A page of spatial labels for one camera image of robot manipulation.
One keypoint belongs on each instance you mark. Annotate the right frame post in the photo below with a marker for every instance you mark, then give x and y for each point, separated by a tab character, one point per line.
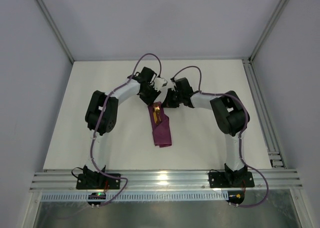
271	23

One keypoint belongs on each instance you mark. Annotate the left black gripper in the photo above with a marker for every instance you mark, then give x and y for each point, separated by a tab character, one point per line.
151	98

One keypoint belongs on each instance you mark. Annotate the left controller board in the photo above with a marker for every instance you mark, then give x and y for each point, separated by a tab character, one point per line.
95	199

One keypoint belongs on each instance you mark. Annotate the aluminium rail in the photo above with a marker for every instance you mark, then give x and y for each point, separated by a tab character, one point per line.
269	134
160	180

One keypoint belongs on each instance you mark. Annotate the front aluminium rail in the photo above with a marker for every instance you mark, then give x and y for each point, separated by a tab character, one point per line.
160	180

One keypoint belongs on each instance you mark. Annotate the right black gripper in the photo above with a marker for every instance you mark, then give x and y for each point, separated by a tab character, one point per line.
171	100

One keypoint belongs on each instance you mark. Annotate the black handled gold knife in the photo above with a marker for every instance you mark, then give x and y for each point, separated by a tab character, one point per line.
156	116

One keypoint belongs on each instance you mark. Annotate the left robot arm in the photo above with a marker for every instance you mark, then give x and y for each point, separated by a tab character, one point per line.
102	112

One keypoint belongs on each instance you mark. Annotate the slotted cable duct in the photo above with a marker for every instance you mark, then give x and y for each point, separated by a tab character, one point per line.
139	196

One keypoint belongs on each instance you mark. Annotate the purple satin napkin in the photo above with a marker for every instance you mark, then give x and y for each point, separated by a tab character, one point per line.
161	133

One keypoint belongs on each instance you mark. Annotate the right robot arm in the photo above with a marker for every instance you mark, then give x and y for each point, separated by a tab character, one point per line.
231	118

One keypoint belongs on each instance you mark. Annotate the left frame post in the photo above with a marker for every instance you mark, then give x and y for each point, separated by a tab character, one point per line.
55	30

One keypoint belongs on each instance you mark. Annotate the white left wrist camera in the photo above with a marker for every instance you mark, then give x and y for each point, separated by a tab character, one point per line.
159	83

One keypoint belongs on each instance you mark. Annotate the frame post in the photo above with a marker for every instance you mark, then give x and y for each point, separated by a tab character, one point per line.
271	23
55	30

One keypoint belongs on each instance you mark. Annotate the gold fork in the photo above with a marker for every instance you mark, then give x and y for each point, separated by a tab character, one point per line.
156	106

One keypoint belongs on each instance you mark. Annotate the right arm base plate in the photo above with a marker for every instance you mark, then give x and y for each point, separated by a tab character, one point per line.
217	179

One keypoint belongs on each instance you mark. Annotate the right aluminium rail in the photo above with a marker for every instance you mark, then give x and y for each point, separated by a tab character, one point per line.
269	134

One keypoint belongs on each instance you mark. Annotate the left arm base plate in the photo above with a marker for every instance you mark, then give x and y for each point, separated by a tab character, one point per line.
93	180

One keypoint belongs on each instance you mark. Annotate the right controller board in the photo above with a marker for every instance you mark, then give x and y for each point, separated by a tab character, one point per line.
235	197

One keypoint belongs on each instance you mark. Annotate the controller board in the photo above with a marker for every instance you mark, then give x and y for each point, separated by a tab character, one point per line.
235	197
95	199

